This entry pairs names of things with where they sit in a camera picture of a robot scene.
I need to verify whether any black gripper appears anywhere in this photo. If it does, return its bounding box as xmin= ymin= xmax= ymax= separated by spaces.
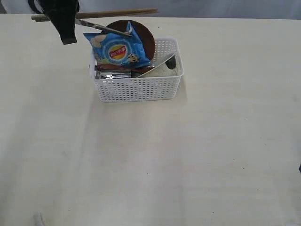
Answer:
xmin=38 ymin=0 xmax=80 ymax=45

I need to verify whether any silver table knife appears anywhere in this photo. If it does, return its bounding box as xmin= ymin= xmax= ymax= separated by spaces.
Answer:
xmin=75 ymin=18 xmax=132 ymax=37

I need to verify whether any wooden chopstick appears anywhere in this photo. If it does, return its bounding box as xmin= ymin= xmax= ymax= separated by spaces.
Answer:
xmin=34 ymin=10 xmax=158 ymax=23
xmin=31 ymin=8 xmax=158 ymax=20

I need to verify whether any blue chips bag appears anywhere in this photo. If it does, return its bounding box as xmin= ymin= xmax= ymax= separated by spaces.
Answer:
xmin=83 ymin=21 xmax=151 ymax=68

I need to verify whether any white speckled bowl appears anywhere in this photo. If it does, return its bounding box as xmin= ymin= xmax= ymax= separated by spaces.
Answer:
xmin=135 ymin=53 xmax=177 ymax=78

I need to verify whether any brown wooden spoon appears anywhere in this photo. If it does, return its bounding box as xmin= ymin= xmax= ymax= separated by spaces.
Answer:
xmin=94 ymin=64 xmax=155 ymax=73

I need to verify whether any silver foil packet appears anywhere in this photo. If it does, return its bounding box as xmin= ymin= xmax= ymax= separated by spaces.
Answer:
xmin=95 ymin=69 xmax=131 ymax=80

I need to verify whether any white perforated plastic basket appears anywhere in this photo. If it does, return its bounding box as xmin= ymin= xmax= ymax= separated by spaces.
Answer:
xmin=89 ymin=37 xmax=184 ymax=102

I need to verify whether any brown round plate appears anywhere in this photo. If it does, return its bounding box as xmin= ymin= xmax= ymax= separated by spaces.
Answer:
xmin=106 ymin=20 xmax=155 ymax=61

